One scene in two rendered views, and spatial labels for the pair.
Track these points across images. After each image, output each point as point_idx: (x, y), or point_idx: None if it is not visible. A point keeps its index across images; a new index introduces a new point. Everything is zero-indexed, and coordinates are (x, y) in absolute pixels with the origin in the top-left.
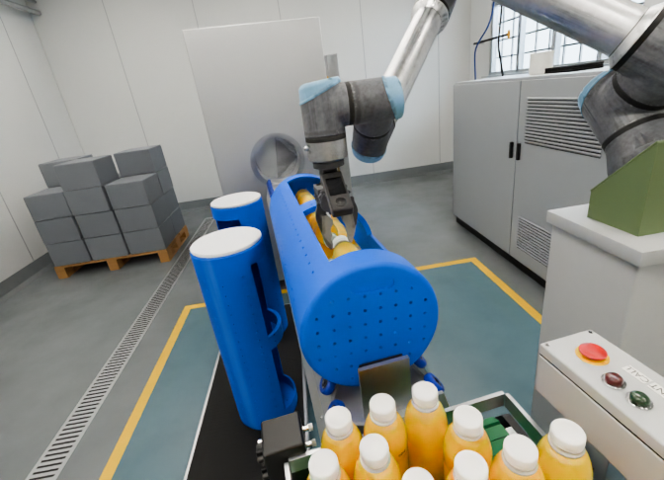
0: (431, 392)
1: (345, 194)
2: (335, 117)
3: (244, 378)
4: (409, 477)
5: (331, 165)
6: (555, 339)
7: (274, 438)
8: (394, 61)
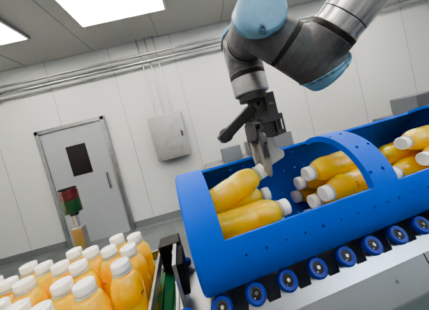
0: (115, 265)
1: (229, 125)
2: (229, 60)
3: None
4: (82, 260)
5: (239, 101)
6: None
7: (166, 238)
8: None
